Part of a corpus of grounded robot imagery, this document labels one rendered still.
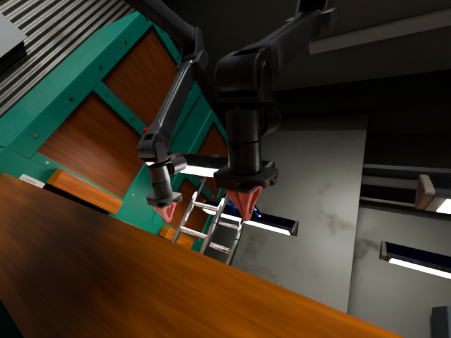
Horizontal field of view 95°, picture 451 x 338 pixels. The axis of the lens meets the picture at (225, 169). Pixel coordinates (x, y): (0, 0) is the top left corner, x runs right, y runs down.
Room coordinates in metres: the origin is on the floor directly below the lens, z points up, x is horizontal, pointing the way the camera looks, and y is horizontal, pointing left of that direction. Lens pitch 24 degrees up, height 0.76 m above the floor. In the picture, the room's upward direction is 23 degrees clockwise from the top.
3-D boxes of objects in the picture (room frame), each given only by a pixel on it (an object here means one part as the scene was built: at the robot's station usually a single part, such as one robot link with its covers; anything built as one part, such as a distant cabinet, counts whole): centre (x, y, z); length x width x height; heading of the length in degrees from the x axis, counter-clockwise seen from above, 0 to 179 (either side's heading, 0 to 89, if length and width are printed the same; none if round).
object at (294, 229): (1.21, -0.21, 1.08); 0.62 x 0.08 x 0.07; 55
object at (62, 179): (0.97, 0.51, 0.83); 0.30 x 0.06 x 0.07; 145
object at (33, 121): (1.44, 0.54, 1.32); 1.36 x 0.55 x 0.95; 145
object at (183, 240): (1.52, 0.11, 0.83); 0.30 x 0.06 x 0.07; 145
